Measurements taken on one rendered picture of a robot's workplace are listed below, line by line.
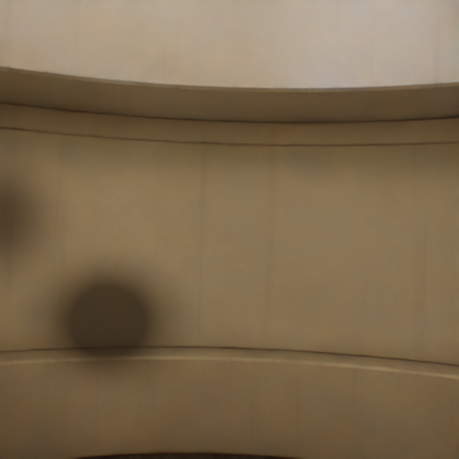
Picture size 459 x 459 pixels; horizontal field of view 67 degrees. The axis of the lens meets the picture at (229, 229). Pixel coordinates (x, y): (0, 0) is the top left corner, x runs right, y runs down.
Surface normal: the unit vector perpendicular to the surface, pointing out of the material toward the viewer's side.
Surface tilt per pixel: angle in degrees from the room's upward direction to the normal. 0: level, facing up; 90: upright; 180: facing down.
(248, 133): 90
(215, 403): 90
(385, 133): 90
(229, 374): 90
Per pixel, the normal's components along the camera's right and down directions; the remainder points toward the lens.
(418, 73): -0.23, -0.02
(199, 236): 0.05, -0.01
